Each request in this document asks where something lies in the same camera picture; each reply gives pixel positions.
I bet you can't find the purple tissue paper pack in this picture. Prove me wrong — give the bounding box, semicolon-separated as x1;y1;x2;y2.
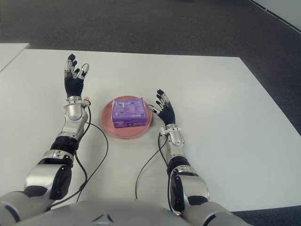
111;96;147;129

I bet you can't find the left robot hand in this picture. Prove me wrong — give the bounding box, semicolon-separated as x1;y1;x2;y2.
63;53;90;97

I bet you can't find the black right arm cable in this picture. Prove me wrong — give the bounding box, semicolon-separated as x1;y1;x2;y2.
135;134;172;210

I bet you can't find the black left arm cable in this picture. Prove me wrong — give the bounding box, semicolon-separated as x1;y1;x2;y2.
47;103;109;210

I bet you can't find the grey robot torso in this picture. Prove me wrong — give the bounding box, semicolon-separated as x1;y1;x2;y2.
14;199;254;226

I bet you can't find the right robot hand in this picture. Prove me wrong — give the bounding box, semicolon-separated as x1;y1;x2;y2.
147;89;176;126

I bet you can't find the white side table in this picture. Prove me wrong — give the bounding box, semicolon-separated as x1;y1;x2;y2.
0;42;31;73

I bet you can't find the pink round plate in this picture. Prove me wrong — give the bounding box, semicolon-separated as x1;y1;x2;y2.
101;95;153;139

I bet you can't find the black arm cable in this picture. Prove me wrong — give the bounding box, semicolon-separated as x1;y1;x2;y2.
135;134;172;210
47;103;109;210

